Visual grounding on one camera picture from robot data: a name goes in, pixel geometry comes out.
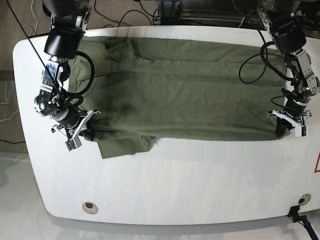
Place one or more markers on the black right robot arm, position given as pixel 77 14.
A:
pixel 69 20

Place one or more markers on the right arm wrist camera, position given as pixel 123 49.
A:
pixel 73 143

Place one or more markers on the olive green T-shirt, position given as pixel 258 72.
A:
pixel 151 88

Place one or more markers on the red triangle sticker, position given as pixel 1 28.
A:
pixel 317 166

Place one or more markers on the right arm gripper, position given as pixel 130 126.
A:
pixel 71 123

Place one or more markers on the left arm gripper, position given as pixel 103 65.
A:
pixel 291 114

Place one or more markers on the left round table grommet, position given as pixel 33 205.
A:
pixel 90 208

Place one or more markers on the round table grommet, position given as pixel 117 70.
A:
pixel 90 208
pixel 305 199

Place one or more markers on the black clamp with cable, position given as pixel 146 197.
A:
pixel 302 219

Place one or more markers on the right round table grommet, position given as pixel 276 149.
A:
pixel 305 199

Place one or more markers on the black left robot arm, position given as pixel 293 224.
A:
pixel 287 35

